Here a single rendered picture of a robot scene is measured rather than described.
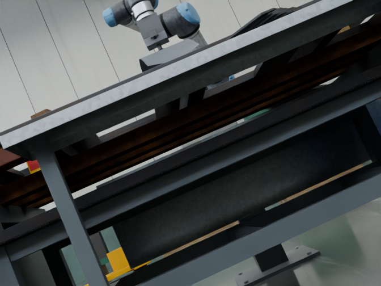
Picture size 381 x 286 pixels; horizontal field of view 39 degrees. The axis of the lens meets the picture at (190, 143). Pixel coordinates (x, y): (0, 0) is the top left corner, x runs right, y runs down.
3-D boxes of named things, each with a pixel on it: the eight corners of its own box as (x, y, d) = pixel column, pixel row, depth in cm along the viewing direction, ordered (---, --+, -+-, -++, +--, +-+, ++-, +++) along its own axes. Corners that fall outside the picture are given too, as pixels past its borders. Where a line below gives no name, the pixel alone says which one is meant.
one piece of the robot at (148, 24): (128, 11, 195) (146, 51, 194) (151, 0, 195) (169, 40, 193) (132, 19, 205) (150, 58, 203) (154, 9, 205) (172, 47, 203)
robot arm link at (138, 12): (148, -2, 198) (128, 7, 198) (153, 9, 197) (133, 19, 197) (151, 5, 205) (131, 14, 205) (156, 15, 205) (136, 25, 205)
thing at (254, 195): (402, 144, 241) (367, 74, 245) (130, 269, 228) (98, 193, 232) (398, 146, 245) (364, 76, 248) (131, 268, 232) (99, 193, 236)
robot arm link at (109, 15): (146, 26, 260) (97, 4, 214) (166, 16, 257) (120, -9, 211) (155, 48, 259) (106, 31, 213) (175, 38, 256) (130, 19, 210)
